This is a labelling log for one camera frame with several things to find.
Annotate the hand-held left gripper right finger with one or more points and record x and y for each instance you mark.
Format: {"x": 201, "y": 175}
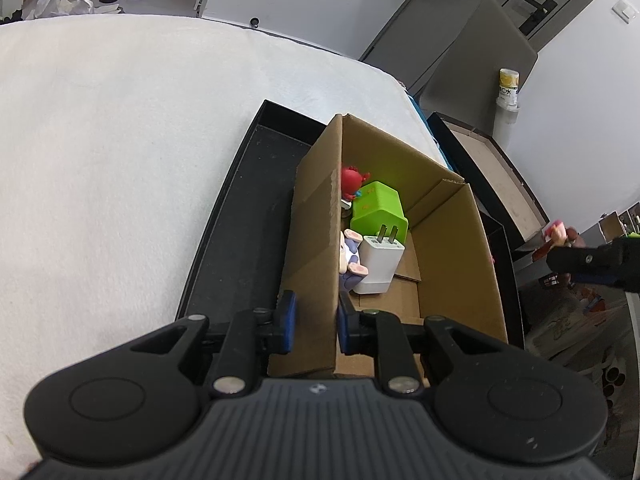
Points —
{"x": 344, "y": 327}

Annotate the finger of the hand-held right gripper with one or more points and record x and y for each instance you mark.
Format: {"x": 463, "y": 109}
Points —
{"x": 585, "y": 259}
{"x": 607, "y": 279}

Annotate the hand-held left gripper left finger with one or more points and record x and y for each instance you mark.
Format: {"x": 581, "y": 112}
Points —
{"x": 287, "y": 320}

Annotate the brown-haired doll figurine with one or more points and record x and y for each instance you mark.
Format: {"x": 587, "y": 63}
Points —
{"x": 570, "y": 234}

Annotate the purple cube rabbit figurine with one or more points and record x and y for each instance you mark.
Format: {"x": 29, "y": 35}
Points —
{"x": 350, "y": 260}

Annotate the white power adapter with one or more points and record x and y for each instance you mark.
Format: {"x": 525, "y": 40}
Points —
{"x": 382, "y": 265}

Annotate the cardboard box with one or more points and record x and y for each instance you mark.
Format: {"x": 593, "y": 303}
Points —
{"x": 450, "y": 260}

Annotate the green power adapter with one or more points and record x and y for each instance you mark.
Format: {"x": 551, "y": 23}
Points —
{"x": 377, "y": 205}

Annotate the black tray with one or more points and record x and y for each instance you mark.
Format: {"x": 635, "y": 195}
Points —
{"x": 250, "y": 185}

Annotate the beige printed tote bag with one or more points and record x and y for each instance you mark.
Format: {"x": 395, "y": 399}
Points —
{"x": 565, "y": 330}

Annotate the black framed board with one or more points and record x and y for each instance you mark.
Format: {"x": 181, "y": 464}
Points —
{"x": 485, "y": 180}

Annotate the red devil figurine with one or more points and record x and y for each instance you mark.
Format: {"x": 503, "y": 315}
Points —
{"x": 352, "y": 180}

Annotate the grey panel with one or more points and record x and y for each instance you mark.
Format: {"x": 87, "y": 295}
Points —
{"x": 475, "y": 60}

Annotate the grey door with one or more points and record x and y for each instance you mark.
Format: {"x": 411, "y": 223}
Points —
{"x": 450, "y": 10}

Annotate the white plastic bag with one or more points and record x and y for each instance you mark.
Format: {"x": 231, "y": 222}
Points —
{"x": 55, "y": 2}

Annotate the white light switch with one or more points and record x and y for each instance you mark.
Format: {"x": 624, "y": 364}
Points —
{"x": 625, "y": 10}

